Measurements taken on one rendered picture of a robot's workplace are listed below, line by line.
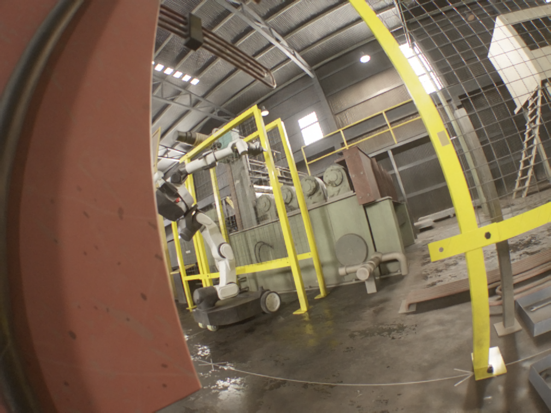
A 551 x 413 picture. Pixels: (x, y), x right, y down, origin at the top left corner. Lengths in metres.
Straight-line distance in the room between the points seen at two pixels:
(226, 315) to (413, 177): 10.57
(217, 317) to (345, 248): 1.43
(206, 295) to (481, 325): 1.80
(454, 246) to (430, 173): 10.93
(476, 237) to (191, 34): 0.77
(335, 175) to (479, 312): 2.17
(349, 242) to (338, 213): 0.33
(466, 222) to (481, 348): 0.39
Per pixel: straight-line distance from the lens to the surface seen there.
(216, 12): 11.99
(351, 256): 2.53
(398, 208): 4.50
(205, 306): 2.01
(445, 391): 0.82
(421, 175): 11.58
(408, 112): 11.52
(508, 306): 1.03
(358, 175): 2.42
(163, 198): 1.92
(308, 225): 2.27
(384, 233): 2.46
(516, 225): 0.75
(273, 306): 2.13
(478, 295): 0.76
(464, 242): 0.71
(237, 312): 1.97
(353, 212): 2.52
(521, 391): 0.79
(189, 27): 0.44
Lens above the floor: 0.54
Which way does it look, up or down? 10 degrees up
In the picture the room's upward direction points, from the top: 14 degrees counter-clockwise
